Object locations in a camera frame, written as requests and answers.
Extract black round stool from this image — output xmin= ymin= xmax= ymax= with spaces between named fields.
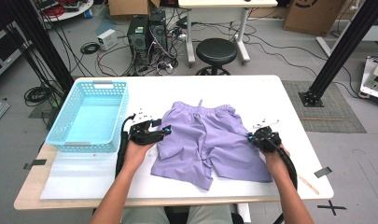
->
xmin=195 ymin=37 xmax=239 ymax=77

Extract tangle of floor cables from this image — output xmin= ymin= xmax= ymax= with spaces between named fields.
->
xmin=96 ymin=18 xmax=197 ymax=77

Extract person's left hand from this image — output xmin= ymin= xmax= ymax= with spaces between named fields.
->
xmin=122 ymin=141 xmax=158 ymax=174

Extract large cardboard box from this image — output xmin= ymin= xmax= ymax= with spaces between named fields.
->
xmin=282 ymin=0 xmax=348 ymax=37

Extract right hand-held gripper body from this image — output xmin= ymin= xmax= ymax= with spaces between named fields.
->
xmin=251 ymin=119 xmax=283 ymax=153

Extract person's right hand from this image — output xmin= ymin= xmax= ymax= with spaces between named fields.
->
xmin=264 ymin=145 xmax=291 ymax=175

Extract small coiled black cable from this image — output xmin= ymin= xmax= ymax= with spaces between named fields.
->
xmin=79 ymin=41 xmax=102 ymax=56

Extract purple shorts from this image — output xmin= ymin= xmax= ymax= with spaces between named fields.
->
xmin=150 ymin=99 xmax=273 ymax=191

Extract white table leg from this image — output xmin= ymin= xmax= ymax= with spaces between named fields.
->
xmin=236 ymin=203 xmax=252 ymax=224

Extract white equipment base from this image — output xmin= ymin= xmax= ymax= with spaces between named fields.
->
xmin=359 ymin=55 xmax=378 ymax=103

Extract right gripper black sleeved cable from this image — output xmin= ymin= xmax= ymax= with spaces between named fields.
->
xmin=269 ymin=136 xmax=299 ymax=191

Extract black metal frame post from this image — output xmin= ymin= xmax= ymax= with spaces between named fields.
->
xmin=4 ymin=0 xmax=76 ymax=94
xmin=298 ymin=0 xmax=378 ymax=108

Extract white-legged wooden desk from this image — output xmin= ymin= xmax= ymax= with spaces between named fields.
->
xmin=177 ymin=0 xmax=279 ymax=65

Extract gripper black sleeved cable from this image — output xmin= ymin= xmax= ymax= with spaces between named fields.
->
xmin=115 ymin=113 xmax=137 ymax=180
xmin=269 ymin=136 xmax=299 ymax=191

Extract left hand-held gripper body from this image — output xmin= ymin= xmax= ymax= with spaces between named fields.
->
xmin=128 ymin=107 xmax=166 ymax=147

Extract small open cardboard box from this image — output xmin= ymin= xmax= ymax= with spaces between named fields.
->
xmin=107 ymin=0 xmax=161 ymax=17

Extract thin wooden stick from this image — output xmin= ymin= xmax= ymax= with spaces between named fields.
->
xmin=295 ymin=173 xmax=320 ymax=196

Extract person's legs in grey trousers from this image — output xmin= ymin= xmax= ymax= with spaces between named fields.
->
xmin=120 ymin=204 xmax=232 ymax=224

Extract grey metal shelf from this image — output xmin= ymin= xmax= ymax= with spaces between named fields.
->
xmin=0 ymin=20 xmax=32 ymax=85

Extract black tape cross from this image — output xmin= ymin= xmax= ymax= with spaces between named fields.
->
xmin=316 ymin=199 xmax=348 ymax=217

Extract small white device box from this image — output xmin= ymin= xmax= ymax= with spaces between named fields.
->
xmin=96 ymin=28 xmax=119 ymax=51

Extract left gripper black sleeved cable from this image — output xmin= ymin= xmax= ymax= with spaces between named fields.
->
xmin=115 ymin=113 xmax=137 ymax=180

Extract grey floor mat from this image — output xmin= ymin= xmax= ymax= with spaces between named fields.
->
xmin=281 ymin=79 xmax=368 ymax=134

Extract red coiled cable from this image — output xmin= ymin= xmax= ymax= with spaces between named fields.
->
xmin=41 ymin=4 xmax=66 ymax=18

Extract black computer tower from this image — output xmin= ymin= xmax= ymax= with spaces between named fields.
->
xmin=126 ymin=14 xmax=150 ymax=67

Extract large coiled black cable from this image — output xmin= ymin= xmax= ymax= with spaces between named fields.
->
xmin=23 ymin=85 xmax=55 ymax=107

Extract open-sided computer tower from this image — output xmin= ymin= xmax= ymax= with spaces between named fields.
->
xmin=148 ymin=9 xmax=168 ymax=53

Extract light blue plastic basket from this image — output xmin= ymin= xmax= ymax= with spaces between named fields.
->
xmin=45 ymin=79 xmax=130 ymax=153

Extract round white table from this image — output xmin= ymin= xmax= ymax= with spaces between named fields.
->
xmin=36 ymin=0 xmax=94 ymax=23

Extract black tape strip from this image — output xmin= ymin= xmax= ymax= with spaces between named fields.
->
xmin=314 ymin=166 xmax=333 ymax=179
xmin=22 ymin=159 xmax=48 ymax=171

